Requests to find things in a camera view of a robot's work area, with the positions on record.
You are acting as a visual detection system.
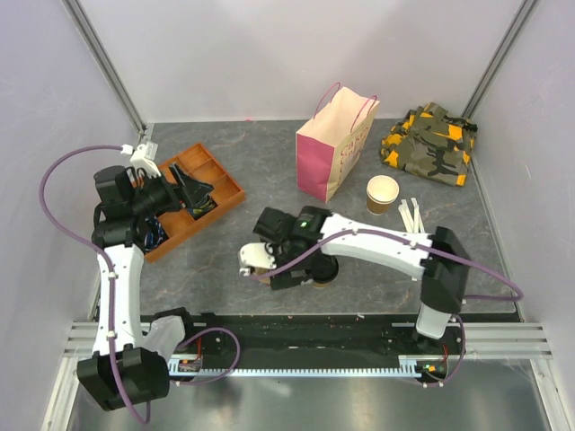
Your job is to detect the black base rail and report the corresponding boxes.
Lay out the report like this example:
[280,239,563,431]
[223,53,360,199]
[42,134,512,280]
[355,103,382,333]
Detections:
[143,307,462,368]

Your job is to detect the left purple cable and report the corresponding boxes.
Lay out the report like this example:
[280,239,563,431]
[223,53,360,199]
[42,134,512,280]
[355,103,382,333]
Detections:
[39,144,242,426]

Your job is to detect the camouflage folded cloth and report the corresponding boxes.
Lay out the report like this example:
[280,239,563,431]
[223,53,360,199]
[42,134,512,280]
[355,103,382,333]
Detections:
[380,102,478,187]

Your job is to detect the brown pulp cup carrier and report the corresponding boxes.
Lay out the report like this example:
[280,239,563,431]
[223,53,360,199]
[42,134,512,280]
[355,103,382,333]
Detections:
[250,268,270,285]

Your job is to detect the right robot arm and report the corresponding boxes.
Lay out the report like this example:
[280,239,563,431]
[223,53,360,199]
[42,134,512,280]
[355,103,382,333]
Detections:
[238,206,470,354]

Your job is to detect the purple cable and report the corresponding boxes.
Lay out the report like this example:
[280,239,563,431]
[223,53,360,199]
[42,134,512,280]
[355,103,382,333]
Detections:
[249,227,525,391]
[39,144,242,426]

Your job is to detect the brown paper cup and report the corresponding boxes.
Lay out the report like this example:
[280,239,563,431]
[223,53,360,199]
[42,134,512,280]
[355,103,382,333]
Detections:
[312,258,341,289]

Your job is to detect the pink and cream paper bag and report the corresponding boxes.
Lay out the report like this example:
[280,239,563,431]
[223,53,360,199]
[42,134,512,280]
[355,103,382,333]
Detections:
[296,83,380,203]

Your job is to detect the stacked brown paper cups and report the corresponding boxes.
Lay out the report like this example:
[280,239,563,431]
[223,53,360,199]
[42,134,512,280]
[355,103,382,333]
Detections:
[366,175,399,215]

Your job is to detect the white wrapped straw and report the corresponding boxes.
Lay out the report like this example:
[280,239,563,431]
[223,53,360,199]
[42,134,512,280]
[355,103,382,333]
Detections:
[398,199,418,233]
[411,198,426,233]

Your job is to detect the black cup lid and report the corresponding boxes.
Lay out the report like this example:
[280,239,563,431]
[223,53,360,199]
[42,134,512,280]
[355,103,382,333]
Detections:
[309,253,341,283]

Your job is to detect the blue striped rolled tie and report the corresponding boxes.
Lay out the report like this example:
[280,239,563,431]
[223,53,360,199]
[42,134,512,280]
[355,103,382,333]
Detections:
[144,217,169,252]

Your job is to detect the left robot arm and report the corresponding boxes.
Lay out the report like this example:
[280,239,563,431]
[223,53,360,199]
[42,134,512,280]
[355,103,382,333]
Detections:
[77,163,214,411]

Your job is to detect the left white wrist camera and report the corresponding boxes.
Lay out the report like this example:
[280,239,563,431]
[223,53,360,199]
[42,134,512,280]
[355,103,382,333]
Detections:
[129,141,162,178]

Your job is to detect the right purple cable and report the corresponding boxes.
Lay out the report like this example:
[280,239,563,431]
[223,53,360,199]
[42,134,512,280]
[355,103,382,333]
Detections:
[249,227,525,391]

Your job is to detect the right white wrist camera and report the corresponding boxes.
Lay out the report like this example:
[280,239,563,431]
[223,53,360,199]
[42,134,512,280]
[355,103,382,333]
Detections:
[238,242,277,277]

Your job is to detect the white slotted cable duct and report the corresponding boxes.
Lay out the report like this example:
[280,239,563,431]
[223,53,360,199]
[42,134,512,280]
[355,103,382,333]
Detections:
[168,355,448,378]

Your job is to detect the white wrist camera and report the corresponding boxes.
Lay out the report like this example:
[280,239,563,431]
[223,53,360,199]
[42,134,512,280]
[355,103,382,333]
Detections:
[238,242,277,277]
[129,141,162,178]

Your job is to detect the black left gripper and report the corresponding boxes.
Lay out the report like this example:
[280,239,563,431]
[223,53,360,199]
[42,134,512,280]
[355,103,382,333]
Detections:
[129,163,213,218]

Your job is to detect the orange compartment tray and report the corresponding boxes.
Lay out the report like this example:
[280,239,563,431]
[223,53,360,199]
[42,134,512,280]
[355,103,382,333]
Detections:
[145,143,245,263]

